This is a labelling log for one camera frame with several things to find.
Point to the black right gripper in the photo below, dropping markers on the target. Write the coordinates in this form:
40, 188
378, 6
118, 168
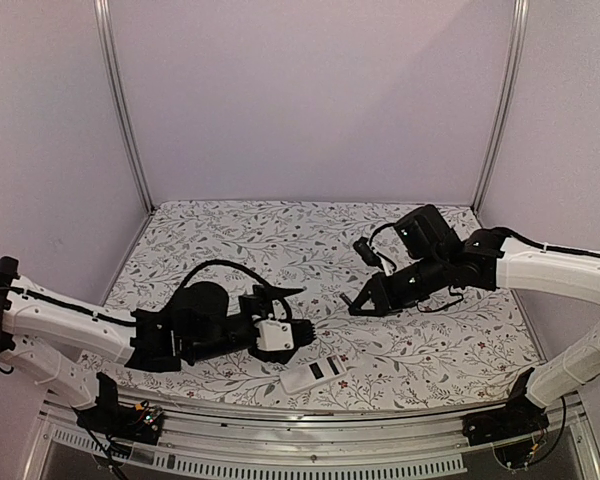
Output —
381, 308

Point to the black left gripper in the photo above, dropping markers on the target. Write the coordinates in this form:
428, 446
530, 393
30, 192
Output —
264, 307

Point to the purple AAA battery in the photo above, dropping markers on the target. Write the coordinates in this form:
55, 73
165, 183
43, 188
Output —
345, 298

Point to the white remote control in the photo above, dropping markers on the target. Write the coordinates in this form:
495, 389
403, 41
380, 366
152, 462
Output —
316, 373

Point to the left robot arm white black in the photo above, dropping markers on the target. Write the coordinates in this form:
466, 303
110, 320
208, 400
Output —
33, 320

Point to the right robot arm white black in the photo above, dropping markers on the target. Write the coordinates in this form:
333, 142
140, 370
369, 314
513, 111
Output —
492, 259

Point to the floral patterned table mat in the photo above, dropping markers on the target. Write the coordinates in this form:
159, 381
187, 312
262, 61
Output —
434, 356

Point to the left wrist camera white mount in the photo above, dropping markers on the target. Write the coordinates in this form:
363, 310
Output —
276, 335

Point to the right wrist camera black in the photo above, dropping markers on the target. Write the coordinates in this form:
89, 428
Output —
372, 257

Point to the aluminium front rail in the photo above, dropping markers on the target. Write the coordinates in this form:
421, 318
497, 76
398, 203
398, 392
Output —
212, 440

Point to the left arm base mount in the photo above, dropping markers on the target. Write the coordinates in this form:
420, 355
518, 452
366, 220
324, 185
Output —
141, 423

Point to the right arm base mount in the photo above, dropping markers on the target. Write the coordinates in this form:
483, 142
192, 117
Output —
517, 417

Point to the right aluminium frame post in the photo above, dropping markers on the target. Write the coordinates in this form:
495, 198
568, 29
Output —
505, 99

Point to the aluminium frame post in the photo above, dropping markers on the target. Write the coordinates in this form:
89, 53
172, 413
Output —
105, 30
505, 99

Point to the left aluminium frame post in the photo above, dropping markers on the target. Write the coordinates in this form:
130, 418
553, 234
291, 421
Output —
105, 30

